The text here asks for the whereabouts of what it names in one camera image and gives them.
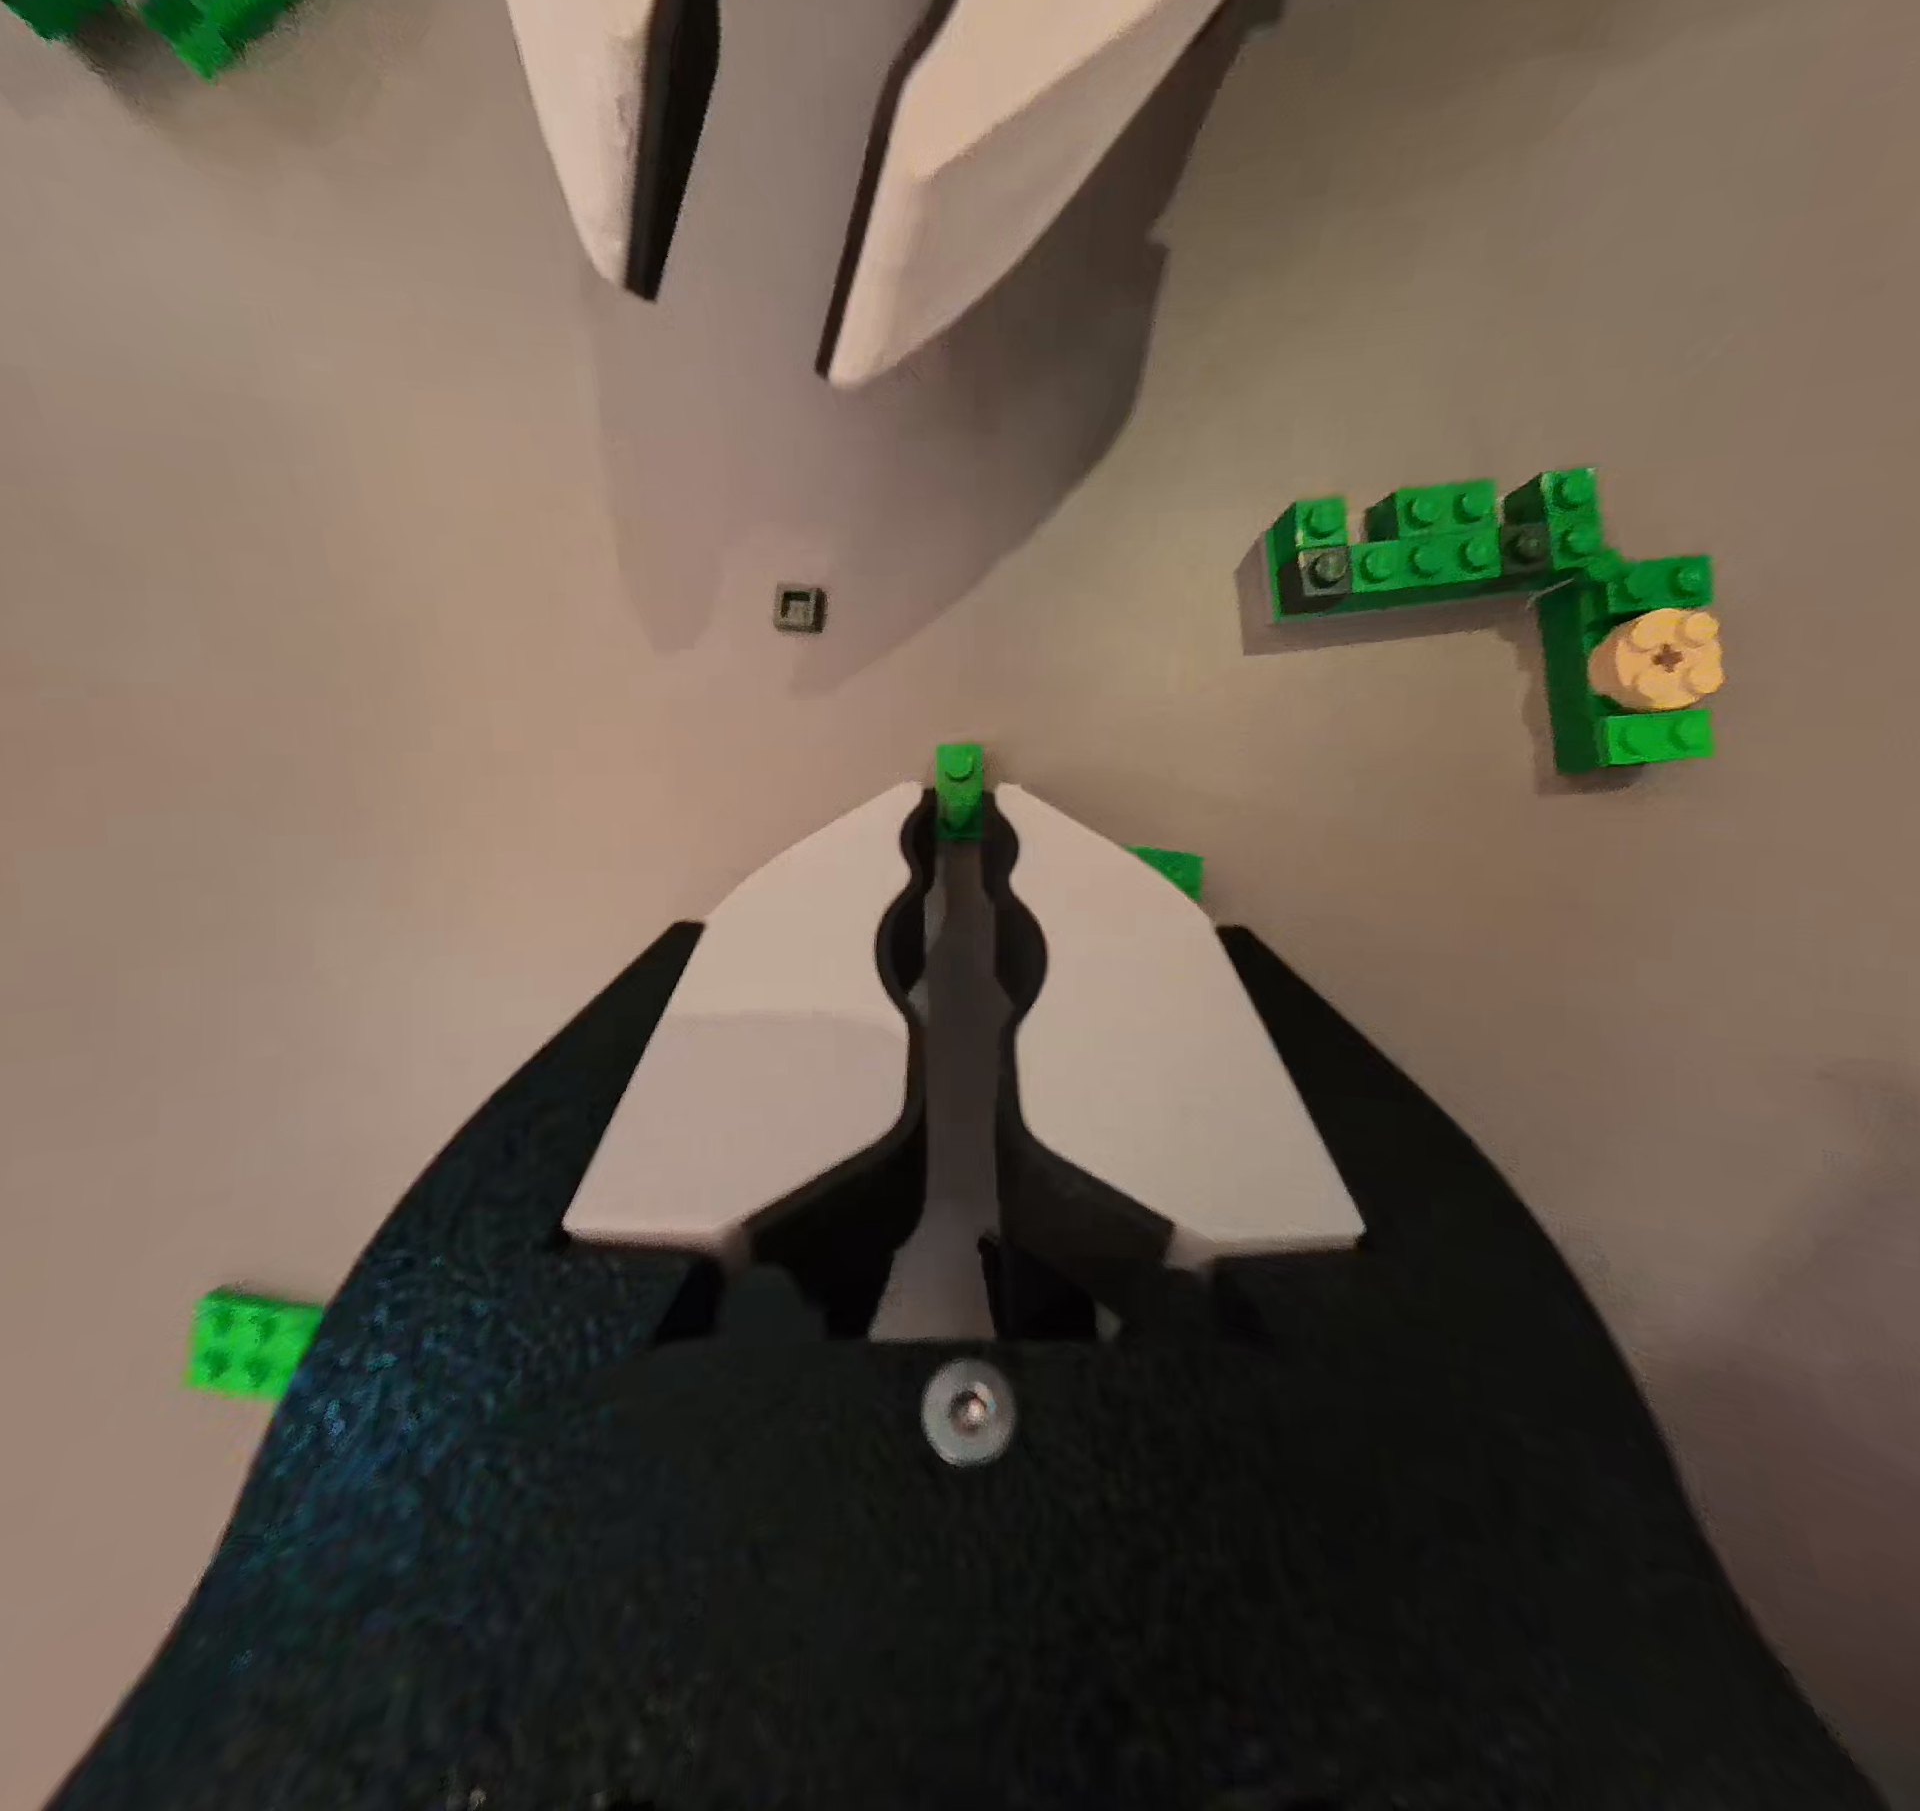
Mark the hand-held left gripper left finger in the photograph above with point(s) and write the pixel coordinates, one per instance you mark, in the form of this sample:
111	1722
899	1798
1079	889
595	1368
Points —
750	1061

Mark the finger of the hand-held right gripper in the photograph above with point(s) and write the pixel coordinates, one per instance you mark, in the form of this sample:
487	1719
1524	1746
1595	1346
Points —
1050	87
578	41

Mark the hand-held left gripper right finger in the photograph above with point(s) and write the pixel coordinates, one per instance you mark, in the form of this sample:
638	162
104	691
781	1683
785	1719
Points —
1169	1061

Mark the small green grey brick assembly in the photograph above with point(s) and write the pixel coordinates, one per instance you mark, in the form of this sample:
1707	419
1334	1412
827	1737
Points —
960	776

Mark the small green brick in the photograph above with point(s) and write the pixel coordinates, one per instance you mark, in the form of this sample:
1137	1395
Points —
1173	872

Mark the tiny dark green square piece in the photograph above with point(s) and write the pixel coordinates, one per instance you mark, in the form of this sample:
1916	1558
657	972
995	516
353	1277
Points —
803	609

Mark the L-shaped green brick assembly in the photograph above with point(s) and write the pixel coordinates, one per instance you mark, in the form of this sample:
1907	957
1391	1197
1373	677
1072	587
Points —
1440	560

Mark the bright green flat brick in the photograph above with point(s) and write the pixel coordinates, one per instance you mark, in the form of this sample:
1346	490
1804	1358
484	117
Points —
247	1337

